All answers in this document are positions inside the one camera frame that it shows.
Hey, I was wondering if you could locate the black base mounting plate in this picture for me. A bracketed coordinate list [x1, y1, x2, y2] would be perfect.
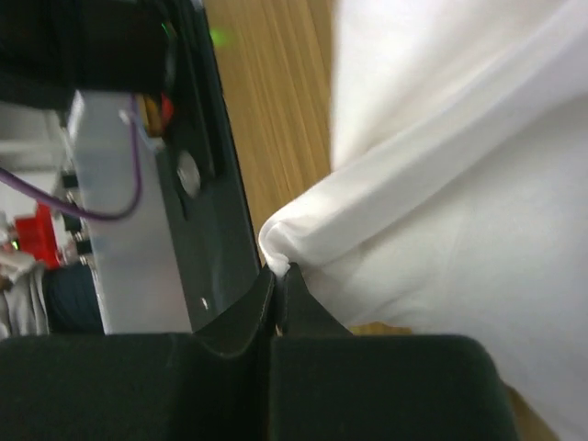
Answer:
[157, 1, 261, 330]

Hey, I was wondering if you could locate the white printed t-shirt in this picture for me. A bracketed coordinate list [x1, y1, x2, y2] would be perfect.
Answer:
[258, 1, 587, 440]

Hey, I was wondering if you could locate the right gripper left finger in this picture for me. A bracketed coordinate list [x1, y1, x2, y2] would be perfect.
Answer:
[1, 269, 276, 440]

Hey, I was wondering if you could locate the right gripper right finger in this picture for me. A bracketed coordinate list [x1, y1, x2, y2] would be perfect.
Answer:
[270, 266, 519, 440]

